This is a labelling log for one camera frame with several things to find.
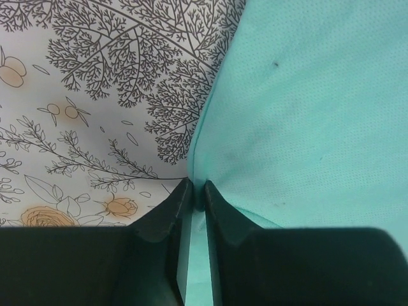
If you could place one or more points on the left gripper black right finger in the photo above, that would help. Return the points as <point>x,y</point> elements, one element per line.
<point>251,265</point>

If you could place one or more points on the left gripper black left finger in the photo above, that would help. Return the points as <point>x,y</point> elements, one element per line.
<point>144,263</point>

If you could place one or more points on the teal t-shirt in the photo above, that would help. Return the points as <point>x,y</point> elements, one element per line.
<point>306,123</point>

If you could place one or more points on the floral patterned table mat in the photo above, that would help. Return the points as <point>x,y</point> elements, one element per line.
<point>99,102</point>

